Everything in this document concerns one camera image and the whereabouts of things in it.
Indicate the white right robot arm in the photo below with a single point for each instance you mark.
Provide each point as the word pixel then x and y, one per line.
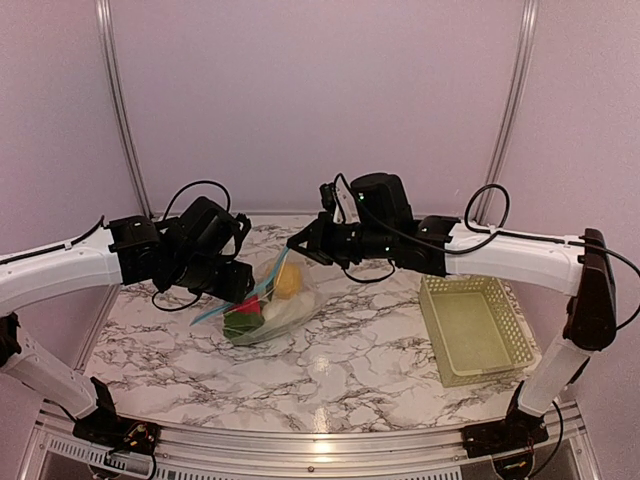
pixel 576 266

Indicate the fake bok choy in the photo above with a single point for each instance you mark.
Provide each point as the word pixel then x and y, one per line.
pixel 277 318

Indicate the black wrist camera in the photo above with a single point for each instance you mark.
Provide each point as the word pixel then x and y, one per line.
pixel 328 196
pixel 242 227

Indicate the red fake apple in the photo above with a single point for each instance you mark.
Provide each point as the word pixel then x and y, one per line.
pixel 251 305

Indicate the clear zip top bag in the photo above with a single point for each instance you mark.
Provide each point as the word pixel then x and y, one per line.
pixel 264 274

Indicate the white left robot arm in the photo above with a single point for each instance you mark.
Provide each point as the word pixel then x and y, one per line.
pixel 119 253

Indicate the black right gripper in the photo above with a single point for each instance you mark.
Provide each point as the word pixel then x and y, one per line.
pixel 317 231

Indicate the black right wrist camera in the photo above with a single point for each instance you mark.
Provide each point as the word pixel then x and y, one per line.
pixel 328 196

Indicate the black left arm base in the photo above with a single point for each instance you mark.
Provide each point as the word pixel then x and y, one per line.
pixel 104 426

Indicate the front aluminium table rail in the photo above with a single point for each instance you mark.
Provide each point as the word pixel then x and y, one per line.
pixel 189 452

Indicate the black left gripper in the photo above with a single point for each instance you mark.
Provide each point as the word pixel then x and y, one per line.
pixel 236 285

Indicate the pale green plastic basket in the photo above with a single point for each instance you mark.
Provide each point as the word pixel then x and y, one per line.
pixel 474 329

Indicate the yellow fake fruit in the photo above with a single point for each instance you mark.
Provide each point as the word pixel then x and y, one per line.
pixel 287 283

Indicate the left aluminium frame post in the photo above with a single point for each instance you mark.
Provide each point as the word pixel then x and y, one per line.
pixel 109 49

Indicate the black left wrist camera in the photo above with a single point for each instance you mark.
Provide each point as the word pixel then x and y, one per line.
pixel 242 227

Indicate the aluminium frame post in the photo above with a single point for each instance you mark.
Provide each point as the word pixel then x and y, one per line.
pixel 109 49
pixel 517 85

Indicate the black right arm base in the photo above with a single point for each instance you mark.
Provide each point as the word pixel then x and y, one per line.
pixel 517 430

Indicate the right aluminium frame post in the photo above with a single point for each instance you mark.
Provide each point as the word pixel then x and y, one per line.
pixel 517 85

